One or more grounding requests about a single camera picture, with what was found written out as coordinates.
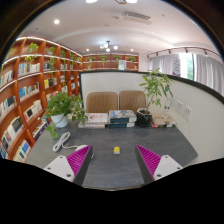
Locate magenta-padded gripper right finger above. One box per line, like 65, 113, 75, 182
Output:
134, 143, 184, 186

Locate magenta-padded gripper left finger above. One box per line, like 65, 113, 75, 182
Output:
43, 143, 94, 187

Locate small stack of books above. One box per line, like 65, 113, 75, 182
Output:
150, 113, 178, 129

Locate pothos plant in white pot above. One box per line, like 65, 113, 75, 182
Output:
42, 91, 89, 140

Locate tall plant in black pot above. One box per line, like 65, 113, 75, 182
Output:
134, 68, 175, 128

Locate white book with peach print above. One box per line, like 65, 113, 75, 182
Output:
84, 112, 109, 125

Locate large dark-spined book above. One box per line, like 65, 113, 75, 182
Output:
108, 121, 136, 129
108, 109, 138, 124

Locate brown upholstered chair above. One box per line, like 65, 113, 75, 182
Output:
85, 91, 119, 114
118, 89, 148, 114

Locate orange wooden bookshelf unit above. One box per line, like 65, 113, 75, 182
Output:
0, 35, 84, 164

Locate white purple standing banner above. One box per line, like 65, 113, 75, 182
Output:
171, 62, 182, 77

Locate white sheer curtain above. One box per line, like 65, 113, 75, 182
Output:
193, 53, 224, 96
147, 54, 174, 76

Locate orange wooden plant shelf unit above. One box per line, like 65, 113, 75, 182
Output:
81, 51, 140, 72

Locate white framed sign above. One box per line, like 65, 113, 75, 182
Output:
117, 59, 128, 71

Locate recessed ceiling lights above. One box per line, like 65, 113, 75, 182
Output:
53, 18, 141, 56

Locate ceiling air vent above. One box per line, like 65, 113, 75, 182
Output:
120, 9, 153, 25

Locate white coiled power cable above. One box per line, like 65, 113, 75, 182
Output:
52, 131, 79, 153

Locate white wall socket panel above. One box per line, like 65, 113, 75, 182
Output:
182, 105, 194, 122
174, 99, 185, 116

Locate black track light rail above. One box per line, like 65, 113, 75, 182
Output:
146, 45, 221, 60

